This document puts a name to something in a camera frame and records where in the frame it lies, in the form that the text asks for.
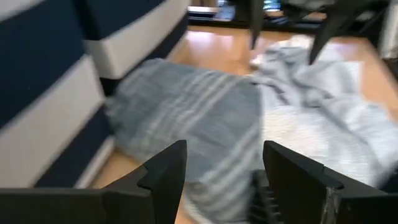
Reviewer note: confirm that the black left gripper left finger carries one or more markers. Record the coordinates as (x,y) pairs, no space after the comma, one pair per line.
(149,199)

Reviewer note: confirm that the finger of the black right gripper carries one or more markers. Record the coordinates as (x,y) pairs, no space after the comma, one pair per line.
(326,37)
(255,21)

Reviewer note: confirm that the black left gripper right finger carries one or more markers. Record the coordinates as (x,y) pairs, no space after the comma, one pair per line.
(311,196)

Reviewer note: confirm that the grey striped garment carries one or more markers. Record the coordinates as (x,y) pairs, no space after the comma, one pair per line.
(186,118)

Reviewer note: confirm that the geometric patterned white sheet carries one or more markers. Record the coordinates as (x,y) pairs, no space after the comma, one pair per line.
(326,130)

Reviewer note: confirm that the navy white striped fabric bin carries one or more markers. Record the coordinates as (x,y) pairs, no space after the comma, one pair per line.
(37,46)
(124,18)

